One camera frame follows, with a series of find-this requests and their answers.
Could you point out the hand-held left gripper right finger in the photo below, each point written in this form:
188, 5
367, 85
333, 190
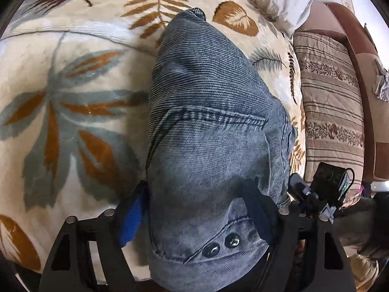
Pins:
258, 216

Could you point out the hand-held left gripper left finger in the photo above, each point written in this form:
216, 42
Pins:
133, 216

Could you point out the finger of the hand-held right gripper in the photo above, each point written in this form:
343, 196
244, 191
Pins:
296, 185

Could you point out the blue denim pants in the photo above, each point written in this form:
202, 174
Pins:
212, 112

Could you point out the person's right forearm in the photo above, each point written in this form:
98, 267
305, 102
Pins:
364, 222

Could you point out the striped floral beige pillow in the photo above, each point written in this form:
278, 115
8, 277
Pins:
328, 97

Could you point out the person's leg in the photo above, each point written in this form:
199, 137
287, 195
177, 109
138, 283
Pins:
364, 273

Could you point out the grey cloth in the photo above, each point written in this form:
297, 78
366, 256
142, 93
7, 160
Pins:
382, 82

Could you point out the brown sofa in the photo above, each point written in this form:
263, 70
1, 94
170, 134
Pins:
358, 51

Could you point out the leaf print blanket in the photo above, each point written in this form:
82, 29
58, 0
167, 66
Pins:
91, 51

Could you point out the white pillow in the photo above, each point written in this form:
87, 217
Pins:
279, 0

